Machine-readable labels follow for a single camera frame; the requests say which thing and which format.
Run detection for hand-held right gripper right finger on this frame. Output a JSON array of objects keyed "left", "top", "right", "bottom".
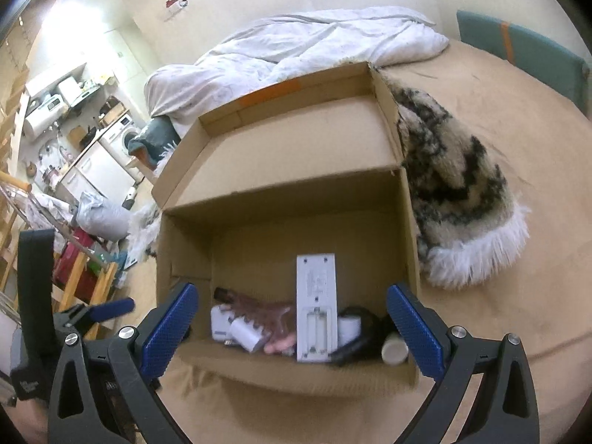
[{"left": 387, "top": 283, "right": 542, "bottom": 444}]

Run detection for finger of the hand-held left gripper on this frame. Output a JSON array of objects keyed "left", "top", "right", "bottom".
[{"left": 53, "top": 298, "right": 136, "bottom": 338}]

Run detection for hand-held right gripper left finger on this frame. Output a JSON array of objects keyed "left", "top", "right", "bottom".
[{"left": 46, "top": 282, "right": 199, "bottom": 444}]

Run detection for cream round jar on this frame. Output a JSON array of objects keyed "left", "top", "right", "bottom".
[{"left": 381, "top": 333, "right": 408, "bottom": 365}]

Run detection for black rounded object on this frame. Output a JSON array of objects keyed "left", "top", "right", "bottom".
[{"left": 342, "top": 305, "right": 394, "bottom": 347}]

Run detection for black tube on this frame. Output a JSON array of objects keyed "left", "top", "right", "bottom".
[{"left": 329, "top": 335, "right": 384, "bottom": 367}]

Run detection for small white jar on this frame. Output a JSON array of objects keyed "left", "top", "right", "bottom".
[{"left": 337, "top": 316, "right": 361, "bottom": 347}]

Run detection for white charger block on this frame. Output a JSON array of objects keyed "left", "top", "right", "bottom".
[{"left": 229, "top": 317, "right": 265, "bottom": 353}]

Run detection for brown translucent bottle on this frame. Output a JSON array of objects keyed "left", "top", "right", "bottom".
[{"left": 213, "top": 287, "right": 297, "bottom": 334}]

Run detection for pink cloud-shaped keychain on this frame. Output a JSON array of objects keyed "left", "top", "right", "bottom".
[{"left": 263, "top": 335, "right": 297, "bottom": 357}]

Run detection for white remote control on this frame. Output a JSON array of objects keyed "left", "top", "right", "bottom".
[{"left": 296, "top": 253, "right": 338, "bottom": 362}]

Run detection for cardboard box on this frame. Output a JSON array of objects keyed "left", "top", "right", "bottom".
[{"left": 151, "top": 61, "right": 421, "bottom": 396}]

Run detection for person's left forearm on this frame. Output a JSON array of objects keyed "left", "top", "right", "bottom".
[{"left": 0, "top": 398, "right": 51, "bottom": 444}]

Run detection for yellow wooden shelf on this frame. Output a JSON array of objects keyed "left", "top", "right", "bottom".
[{"left": 51, "top": 240, "right": 121, "bottom": 338}]

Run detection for hanging pale cloth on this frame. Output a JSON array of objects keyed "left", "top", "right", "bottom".
[{"left": 28, "top": 192, "right": 79, "bottom": 227}]

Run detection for grey trash bag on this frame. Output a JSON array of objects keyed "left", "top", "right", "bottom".
[{"left": 76, "top": 192, "right": 132, "bottom": 241}]

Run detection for white kitchen counter cabinet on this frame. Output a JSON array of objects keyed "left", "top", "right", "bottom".
[{"left": 60, "top": 141, "right": 135, "bottom": 204}]

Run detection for fluffy leopard print blanket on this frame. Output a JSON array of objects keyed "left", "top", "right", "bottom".
[{"left": 127, "top": 55, "right": 532, "bottom": 290}]

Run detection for white water heater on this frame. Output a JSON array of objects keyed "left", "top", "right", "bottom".
[{"left": 23, "top": 95, "right": 70, "bottom": 137}]

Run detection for white washing machine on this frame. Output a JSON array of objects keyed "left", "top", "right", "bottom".
[{"left": 99, "top": 118, "right": 144, "bottom": 167}]

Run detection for white duvet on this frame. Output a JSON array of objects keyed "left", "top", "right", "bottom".
[{"left": 144, "top": 7, "right": 450, "bottom": 123}]

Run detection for teal headboard cushion orange stripe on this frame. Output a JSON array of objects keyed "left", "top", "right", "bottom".
[{"left": 455, "top": 9, "right": 590, "bottom": 112}]

